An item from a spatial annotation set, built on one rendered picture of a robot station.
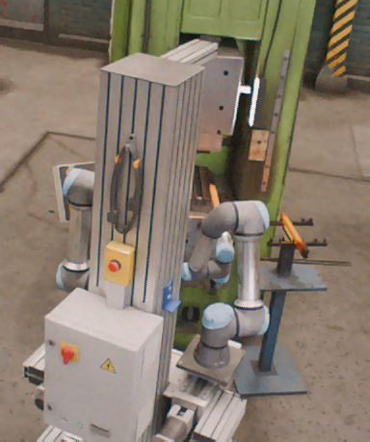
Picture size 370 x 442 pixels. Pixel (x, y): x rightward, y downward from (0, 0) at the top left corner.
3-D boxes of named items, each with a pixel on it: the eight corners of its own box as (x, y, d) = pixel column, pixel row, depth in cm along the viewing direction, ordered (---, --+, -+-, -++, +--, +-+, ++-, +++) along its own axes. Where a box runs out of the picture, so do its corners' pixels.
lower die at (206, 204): (212, 212, 373) (214, 198, 369) (174, 210, 371) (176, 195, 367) (206, 178, 410) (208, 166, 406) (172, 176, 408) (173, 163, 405)
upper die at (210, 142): (220, 151, 357) (223, 134, 353) (181, 148, 355) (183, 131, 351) (214, 122, 394) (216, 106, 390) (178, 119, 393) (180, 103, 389)
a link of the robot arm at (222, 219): (211, 221, 261) (182, 288, 298) (238, 220, 264) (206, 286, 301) (203, 196, 267) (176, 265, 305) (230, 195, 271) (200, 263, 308)
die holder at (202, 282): (228, 290, 388) (240, 220, 369) (161, 285, 385) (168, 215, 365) (220, 239, 438) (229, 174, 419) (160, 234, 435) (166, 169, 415)
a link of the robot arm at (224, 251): (215, 264, 296) (217, 247, 293) (213, 251, 306) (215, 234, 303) (233, 265, 297) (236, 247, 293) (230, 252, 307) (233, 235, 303)
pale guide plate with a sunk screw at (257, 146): (264, 161, 374) (269, 131, 366) (248, 160, 373) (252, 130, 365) (263, 159, 376) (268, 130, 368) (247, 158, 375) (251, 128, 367)
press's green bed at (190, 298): (218, 354, 410) (228, 289, 389) (154, 351, 406) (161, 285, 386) (210, 299, 459) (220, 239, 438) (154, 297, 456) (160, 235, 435)
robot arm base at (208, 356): (222, 374, 273) (225, 354, 268) (187, 361, 277) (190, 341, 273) (235, 352, 285) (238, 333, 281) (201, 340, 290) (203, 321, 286)
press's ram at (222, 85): (249, 137, 354) (260, 60, 336) (173, 130, 351) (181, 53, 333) (239, 108, 391) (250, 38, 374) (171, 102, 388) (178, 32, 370)
